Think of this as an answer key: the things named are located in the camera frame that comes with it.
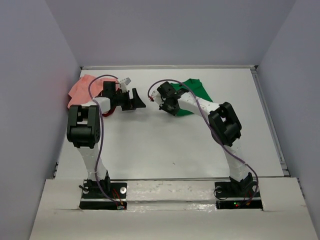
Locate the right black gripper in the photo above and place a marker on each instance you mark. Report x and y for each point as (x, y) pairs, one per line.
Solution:
(163, 107)

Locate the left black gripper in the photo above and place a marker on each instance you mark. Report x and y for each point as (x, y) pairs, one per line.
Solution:
(132, 104)

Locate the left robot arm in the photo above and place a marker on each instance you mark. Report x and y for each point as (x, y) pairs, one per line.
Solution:
(85, 131)

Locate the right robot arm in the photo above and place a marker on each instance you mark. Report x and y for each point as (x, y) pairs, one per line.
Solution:
(225, 129)

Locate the dark red folded t shirt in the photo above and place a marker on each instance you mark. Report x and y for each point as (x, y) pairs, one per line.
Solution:
(109, 113)

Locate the pink folded t shirt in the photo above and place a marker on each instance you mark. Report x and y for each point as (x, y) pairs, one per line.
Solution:
(79, 93)

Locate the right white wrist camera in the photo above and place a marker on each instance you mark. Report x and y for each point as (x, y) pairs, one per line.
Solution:
(156, 97)

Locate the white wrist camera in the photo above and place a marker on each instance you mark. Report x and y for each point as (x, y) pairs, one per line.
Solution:
(125, 82)
(156, 97)

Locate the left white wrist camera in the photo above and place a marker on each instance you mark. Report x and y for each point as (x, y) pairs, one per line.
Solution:
(125, 82)

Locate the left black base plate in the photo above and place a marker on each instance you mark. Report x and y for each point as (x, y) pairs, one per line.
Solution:
(92, 198)

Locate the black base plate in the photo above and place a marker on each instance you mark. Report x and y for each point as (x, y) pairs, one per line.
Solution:
(92, 198)
(228, 198)

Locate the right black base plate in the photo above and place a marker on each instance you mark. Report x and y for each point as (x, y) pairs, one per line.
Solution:
(228, 198)

